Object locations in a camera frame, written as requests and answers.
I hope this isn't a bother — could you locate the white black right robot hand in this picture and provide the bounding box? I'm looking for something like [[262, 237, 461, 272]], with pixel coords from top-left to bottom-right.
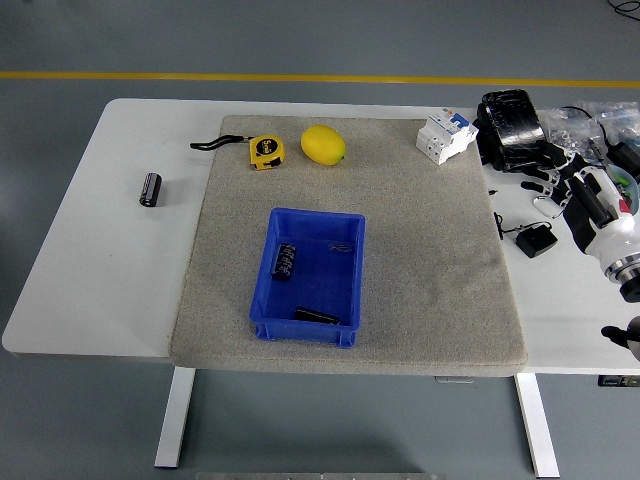
[[519, 142, 640, 274]]

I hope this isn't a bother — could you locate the plain dark cylindrical battery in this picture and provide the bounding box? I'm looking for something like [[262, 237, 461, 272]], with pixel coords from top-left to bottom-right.
[[293, 306, 341, 325]]

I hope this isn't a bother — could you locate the dark battery with white print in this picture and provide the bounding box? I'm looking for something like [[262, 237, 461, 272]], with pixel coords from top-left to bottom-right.
[[270, 242, 299, 282], [138, 171, 164, 208]]

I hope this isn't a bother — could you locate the blue plastic box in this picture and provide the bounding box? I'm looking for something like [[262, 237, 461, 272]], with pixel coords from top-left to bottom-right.
[[248, 207, 367, 348]]

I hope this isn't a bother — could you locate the light blue bowl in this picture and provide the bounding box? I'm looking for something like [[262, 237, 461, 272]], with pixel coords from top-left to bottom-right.
[[605, 163, 640, 216]]

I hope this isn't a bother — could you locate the small black plug adapter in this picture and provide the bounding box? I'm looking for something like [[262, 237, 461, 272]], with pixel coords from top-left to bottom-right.
[[493, 211, 559, 259]]

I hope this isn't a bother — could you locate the clear bag of metal nuts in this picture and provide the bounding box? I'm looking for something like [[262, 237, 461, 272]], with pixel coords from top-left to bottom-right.
[[543, 107, 607, 162]]

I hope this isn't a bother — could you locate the clear bag of small parts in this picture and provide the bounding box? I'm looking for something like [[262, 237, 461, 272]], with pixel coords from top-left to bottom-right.
[[574, 100, 640, 146]]

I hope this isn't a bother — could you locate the black device in plastic wrap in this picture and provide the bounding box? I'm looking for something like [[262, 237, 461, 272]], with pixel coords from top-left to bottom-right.
[[472, 89, 558, 175]]

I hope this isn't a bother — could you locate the black table control panel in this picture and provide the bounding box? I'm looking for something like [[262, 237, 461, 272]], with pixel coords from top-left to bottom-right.
[[596, 373, 640, 388]]

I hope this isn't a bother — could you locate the white blue circuit breaker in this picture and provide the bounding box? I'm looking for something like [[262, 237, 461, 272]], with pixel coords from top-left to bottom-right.
[[415, 110, 480, 166]]

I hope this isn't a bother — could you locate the grey-brown felt mat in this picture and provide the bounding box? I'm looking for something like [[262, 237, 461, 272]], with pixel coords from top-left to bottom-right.
[[168, 114, 529, 379]]

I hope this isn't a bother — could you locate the white table leg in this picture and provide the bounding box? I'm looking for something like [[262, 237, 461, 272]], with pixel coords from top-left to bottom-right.
[[153, 367, 197, 469], [514, 372, 561, 479]]

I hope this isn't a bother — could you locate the yellow lemon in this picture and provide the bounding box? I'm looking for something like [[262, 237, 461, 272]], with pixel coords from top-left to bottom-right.
[[300, 125, 347, 165]]

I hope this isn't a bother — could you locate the black power adapter with cable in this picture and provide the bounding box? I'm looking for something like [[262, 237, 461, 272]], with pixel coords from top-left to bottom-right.
[[559, 104, 640, 174]]

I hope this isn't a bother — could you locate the black floor cable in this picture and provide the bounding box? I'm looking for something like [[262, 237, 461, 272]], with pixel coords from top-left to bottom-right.
[[605, 0, 640, 22]]

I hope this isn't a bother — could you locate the yellow tape measure with strap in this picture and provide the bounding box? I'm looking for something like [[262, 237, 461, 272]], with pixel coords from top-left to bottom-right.
[[189, 134, 287, 172]]

